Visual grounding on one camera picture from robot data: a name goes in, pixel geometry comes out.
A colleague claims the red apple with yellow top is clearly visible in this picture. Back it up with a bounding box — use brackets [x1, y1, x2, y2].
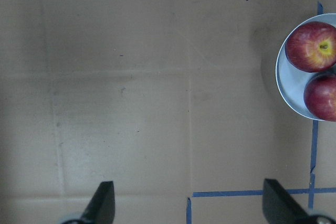
[285, 22, 335, 72]

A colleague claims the light blue round plate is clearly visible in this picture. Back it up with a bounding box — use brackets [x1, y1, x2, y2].
[275, 13, 335, 121]

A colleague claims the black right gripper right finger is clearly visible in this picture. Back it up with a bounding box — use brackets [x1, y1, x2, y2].
[262, 179, 315, 224]

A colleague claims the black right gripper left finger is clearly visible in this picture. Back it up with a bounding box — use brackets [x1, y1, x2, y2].
[80, 181, 115, 224]

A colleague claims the red apple on plate front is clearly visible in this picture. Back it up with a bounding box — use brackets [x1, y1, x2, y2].
[303, 73, 335, 122]

